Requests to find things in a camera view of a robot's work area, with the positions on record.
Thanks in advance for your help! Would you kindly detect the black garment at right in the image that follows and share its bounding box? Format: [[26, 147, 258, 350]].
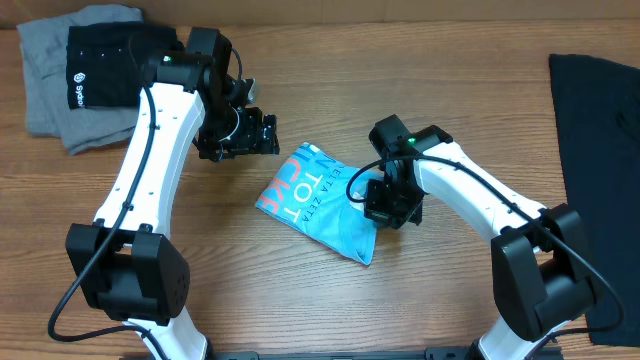
[[548, 54, 639, 347]]

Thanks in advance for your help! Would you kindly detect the grey folded garment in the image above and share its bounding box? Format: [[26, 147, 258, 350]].
[[17, 4, 143, 155]]

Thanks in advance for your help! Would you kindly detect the light blue printed t-shirt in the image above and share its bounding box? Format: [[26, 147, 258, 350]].
[[255, 142, 381, 266]]

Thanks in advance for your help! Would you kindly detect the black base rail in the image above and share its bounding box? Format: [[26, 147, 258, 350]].
[[212, 347, 473, 360]]

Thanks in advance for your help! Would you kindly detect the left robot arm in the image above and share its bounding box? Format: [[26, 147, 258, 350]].
[[65, 27, 279, 359]]

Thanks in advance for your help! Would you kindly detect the black folded garment with logo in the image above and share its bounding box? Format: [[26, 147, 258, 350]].
[[66, 21, 184, 110]]

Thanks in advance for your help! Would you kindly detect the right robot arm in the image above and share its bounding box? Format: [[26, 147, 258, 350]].
[[364, 115, 603, 359]]

